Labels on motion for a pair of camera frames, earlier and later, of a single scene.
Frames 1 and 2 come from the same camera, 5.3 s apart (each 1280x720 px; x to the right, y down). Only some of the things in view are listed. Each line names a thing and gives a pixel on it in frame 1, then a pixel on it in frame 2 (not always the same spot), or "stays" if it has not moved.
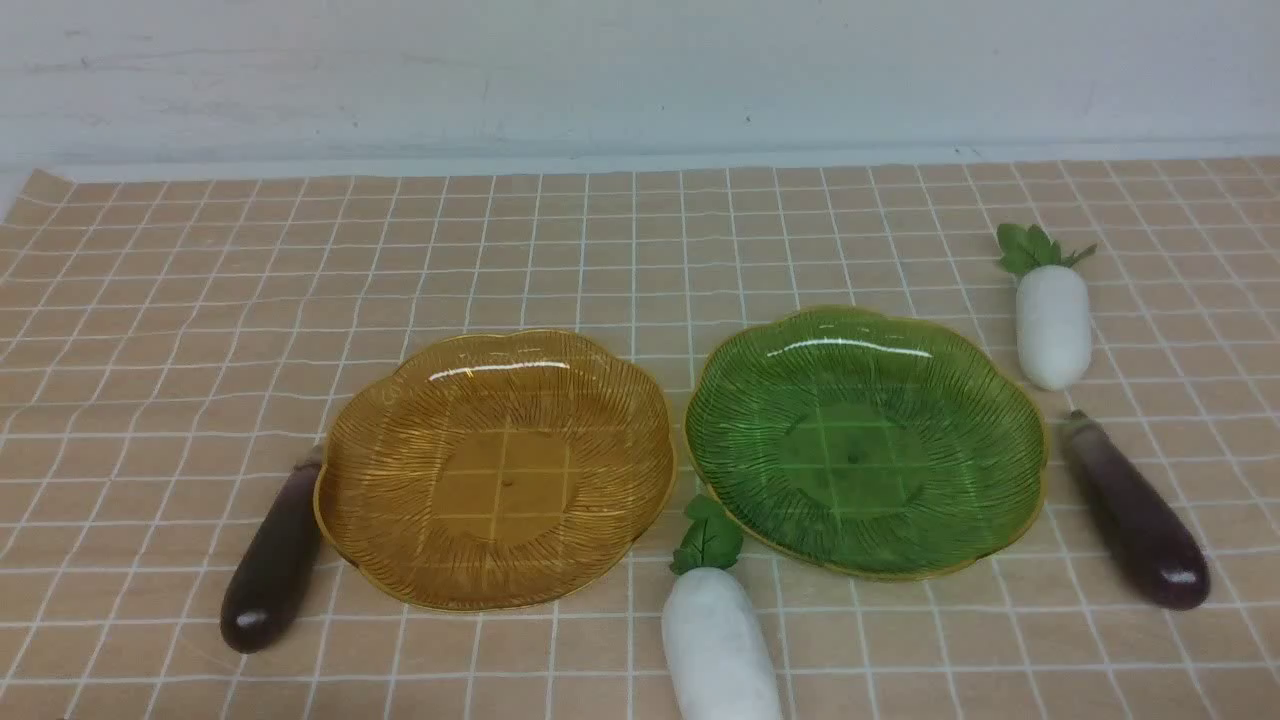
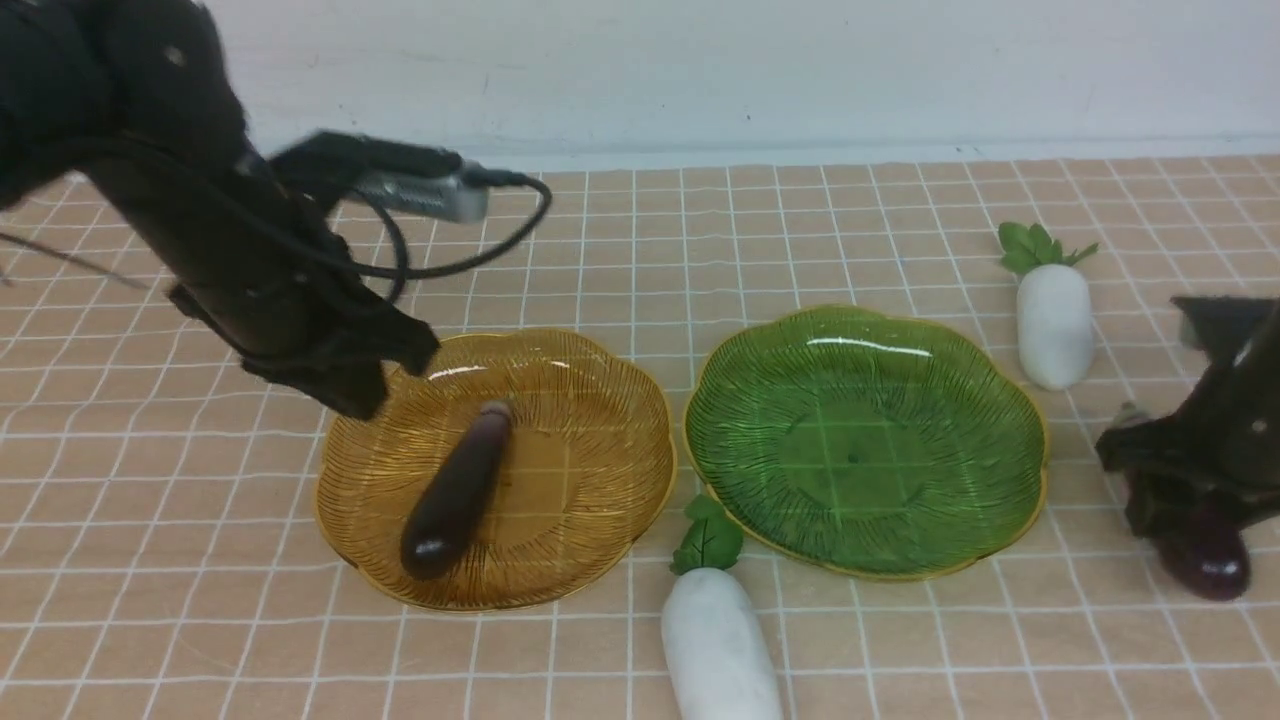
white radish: x=718 y=656 stays
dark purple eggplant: x=269 y=580 to x=446 y=502
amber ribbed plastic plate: x=493 y=471 stays
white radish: x=1053 y=306 stays
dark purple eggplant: x=1146 y=539 to x=1207 y=555
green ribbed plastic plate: x=865 y=444 stays
